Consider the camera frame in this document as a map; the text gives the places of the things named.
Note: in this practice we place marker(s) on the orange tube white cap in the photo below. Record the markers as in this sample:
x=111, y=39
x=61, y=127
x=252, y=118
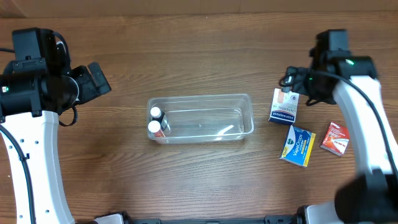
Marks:
x=155, y=129

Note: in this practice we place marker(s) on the white blue Hansaplast box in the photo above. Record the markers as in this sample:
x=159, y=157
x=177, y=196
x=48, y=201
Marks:
x=284, y=107

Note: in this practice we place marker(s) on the blue yellow VapoDrops box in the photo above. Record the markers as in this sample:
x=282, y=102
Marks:
x=298, y=146

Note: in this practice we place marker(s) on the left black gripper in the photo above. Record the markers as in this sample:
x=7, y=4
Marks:
x=94, y=82

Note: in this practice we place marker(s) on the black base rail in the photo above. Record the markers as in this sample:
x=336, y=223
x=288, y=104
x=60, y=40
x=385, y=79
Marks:
x=124, y=218

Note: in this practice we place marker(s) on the clear plastic container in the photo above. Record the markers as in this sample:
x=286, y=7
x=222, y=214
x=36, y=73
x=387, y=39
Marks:
x=202, y=118

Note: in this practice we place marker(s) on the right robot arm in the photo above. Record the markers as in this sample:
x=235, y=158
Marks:
x=337, y=77

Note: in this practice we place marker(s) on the dark bottle white cap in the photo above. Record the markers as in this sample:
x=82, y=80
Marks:
x=158, y=115

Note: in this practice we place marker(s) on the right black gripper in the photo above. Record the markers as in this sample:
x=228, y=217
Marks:
x=296, y=79

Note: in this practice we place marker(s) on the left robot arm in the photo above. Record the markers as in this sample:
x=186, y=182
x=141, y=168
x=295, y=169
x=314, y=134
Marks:
x=36, y=88

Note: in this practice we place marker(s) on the red medicine box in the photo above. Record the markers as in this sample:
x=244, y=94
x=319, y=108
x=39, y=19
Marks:
x=336, y=139

